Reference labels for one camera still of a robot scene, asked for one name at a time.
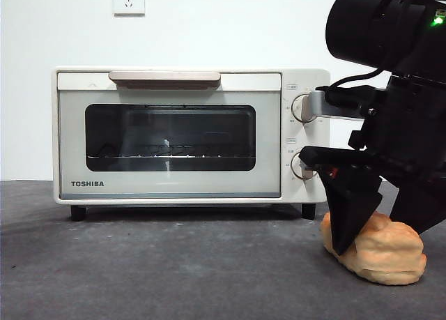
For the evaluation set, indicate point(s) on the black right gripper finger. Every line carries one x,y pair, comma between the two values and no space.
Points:
421,212
348,212

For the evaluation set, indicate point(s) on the golden brown bread loaf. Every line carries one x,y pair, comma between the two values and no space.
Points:
383,260

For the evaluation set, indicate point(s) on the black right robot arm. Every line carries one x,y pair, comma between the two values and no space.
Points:
366,20

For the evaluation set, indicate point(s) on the cream white toaster oven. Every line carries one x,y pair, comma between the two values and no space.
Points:
306,194

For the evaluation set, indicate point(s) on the small tan oven knob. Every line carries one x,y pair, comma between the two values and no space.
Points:
296,166

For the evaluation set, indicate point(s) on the large tan oven knob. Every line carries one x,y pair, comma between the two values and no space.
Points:
299,107

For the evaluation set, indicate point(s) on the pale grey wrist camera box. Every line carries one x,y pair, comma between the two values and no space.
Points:
320,105

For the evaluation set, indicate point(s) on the white wall socket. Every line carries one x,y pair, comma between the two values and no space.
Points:
129,1

